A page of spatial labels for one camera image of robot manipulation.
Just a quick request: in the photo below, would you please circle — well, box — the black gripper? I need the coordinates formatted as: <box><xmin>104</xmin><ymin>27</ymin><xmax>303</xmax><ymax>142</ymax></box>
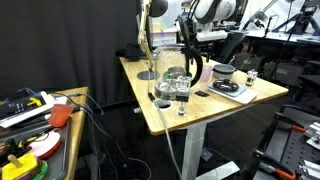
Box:
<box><xmin>199</xmin><ymin>40</ymin><xmax>218</xmax><ymax>66</ymax></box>

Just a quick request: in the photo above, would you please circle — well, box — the purple plastic cup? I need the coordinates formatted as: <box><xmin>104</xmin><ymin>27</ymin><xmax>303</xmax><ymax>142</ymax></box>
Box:
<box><xmin>199</xmin><ymin>65</ymin><xmax>213</xmax><ymax>83</ymax></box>

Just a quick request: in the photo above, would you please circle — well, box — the orange plastic cup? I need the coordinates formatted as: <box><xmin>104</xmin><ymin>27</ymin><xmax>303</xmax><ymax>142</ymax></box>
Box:
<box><xmin>48</xmin><ymin>103</ymin><xmax>74</xmax><ymax>129</ymax></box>

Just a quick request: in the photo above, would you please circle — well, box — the gray round bowl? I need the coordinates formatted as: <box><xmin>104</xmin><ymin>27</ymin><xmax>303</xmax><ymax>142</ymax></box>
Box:
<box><xmin>212</xmin><ymin>63</ymin><xmax>237</xmax><ymax>80</ymax></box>

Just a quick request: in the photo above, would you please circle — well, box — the green round plate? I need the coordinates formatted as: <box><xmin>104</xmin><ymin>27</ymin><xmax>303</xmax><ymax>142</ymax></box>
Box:
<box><xmin>162</xmin><ymin>70</ymin><xmax>194</xmax><ymax>80</ymax></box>

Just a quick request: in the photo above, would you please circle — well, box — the black background office chair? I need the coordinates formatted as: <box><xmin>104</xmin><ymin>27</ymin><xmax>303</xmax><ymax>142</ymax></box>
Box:
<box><xmin>216</xmin><ymin>30</ymin><xmax>248</xmax><ymax>64</ymax></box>

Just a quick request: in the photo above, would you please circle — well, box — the black round dish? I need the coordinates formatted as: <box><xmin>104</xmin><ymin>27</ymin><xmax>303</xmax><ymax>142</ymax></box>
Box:
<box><xmin>212</xmin><ymin>78</ymin><xmax>240</xmax><ymax>93</ymax></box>

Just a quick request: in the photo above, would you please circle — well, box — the small metal bowl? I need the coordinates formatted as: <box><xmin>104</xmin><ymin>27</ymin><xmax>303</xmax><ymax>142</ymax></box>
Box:
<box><xmin>167</xmin><ymin>66</ymin><xmax>187</xmax><ymax>78</ymax></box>

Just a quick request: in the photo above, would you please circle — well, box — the small black flat object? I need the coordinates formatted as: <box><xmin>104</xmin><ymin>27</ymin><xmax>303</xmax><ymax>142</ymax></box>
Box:
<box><xmin>194</xmin><ymin>89</ymin><xmax>210</xmax><ymax>98</ymax></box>

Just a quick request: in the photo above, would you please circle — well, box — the glass jar black band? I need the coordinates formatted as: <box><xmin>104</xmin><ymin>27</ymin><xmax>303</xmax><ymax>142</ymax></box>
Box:
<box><xmin>174</xmin><ymin>75</ymin><xmax>192</xmax><ymax>117</ymax></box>

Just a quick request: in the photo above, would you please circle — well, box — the white cardboard box pink top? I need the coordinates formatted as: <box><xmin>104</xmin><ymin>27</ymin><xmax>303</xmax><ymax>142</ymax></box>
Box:
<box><xmin>151</xmin><ymin>31</ymin><xmax>178</xmax><ymax>48</ymax></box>

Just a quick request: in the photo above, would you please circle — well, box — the clear glass pepper grinder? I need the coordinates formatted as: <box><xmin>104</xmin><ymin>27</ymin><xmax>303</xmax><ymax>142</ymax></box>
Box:
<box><xmin>245</xmin><ymin>68</ymin><xmax>259</xmax><ymax>88</ymax></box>

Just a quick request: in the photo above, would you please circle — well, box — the white kitchen scale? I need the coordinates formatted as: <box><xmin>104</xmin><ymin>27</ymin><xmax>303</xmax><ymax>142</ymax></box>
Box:
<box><xmin>207</xmin><ymin>79</ymin><xmax>259</xmax><ymax>105</ymax></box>

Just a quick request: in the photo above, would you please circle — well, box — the clear plastic storage bin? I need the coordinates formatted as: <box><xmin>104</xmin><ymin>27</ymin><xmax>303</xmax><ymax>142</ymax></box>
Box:
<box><xmin>151</xmin><ymin>0</ymin><xmax>183</xmax><ymax>33</ymax></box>

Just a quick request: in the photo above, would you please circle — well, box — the white table leg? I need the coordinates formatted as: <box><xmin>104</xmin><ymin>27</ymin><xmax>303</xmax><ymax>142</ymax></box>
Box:
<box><xmin>181</xmin><ymin>121</ymin><xmax>241</xmax><ymax>180</ymax></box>

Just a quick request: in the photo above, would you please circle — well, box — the black cart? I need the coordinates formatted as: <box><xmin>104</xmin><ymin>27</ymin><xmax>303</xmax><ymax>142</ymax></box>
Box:
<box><xmin>251</xmin><ymin>104</ymin><xmax>320</xmax><ymax>180</ymax></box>

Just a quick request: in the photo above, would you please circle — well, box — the gray tray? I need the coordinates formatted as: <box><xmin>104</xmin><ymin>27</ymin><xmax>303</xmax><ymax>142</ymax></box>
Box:
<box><xmin>0</xmin><ymin>118</ymin><xmax>72</xmax><ymax>180</ymax></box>

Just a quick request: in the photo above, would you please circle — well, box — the pink disc red rim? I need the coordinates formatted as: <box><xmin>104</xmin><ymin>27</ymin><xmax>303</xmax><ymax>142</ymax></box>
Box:
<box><xmin>28</xmin><ymin>130</ymin><xmax>63</xmax><ymax>160</ymax></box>

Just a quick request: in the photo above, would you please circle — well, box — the black box yellow print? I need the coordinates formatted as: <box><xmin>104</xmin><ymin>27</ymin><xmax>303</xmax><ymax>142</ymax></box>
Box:
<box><xmin>0</xmin><ymin>93</ymin><xmax>48</xmax><ymax>120</ymax></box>

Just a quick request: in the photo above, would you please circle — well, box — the green toy piece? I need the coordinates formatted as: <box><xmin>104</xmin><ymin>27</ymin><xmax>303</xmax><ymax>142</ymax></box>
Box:
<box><xmin>31</xmin><ymin>160</ymin><xmax>49</xmax><ymax>180</ymax></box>

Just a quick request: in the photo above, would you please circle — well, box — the yellow toy block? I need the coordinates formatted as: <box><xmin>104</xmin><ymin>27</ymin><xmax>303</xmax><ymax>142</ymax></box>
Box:
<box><xmin>1</xmin><ymin>152</ymin><xmax>39</xmax><ymax>180</ymax></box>

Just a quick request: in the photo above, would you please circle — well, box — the glass electric kettle black handle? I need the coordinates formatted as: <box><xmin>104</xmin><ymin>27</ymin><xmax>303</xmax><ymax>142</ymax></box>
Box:
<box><xmin>153</xmin><ymin>14</ymin><xmax>204</xmax><ymax>101</ymax></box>

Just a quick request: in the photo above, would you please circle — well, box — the gray cable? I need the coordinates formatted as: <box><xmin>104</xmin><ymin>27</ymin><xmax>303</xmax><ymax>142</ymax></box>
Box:
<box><xmin>153</xmin><ymin>99</ymin><xmax>184</xmax><ymax>180</ymax></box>

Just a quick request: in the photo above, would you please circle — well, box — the orange handled tool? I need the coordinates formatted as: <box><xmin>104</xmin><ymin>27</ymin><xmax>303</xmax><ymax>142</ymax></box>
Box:
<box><xmin>290</xmin><ymin>123</ymin><xmax>308</xmax><ymax>134</ymax></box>
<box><xmin>265</xmin><ymin>162</ymin><xmax>297</xmax><ymax>180</ymax></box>

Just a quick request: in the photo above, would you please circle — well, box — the blue cable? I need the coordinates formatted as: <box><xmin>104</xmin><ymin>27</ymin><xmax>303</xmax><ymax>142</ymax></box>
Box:
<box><xmin>3</xmin><ymin>87</ymin><xmax>105</xmax><ymax>116</ymax></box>

